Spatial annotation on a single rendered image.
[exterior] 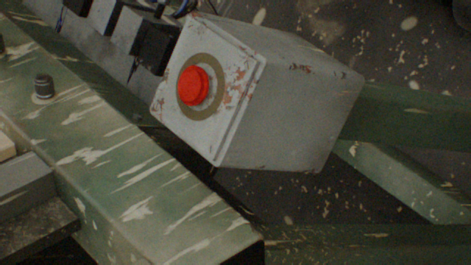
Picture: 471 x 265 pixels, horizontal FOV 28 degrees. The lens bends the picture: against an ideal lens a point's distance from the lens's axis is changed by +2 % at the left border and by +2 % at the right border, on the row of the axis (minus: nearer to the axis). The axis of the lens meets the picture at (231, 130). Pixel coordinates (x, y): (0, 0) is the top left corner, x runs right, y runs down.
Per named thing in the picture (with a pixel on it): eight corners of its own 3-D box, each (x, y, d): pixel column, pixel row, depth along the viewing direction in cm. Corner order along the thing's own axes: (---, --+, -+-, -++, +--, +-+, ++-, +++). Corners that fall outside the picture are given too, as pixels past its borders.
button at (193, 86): (224, 78, 93) (210, 76, 91) (208, 114, 94) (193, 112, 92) (199, 60, 95) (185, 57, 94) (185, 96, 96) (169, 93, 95)
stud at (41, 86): (59, 96, 123) (56, 78, 121) (42, 104, 122) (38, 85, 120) (49, 88, 125) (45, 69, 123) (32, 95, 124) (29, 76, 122)
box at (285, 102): (372, 79, 102) (263, 58, 89) (325, 175, 105) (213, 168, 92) (298, 32, 109) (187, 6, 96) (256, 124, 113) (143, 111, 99)
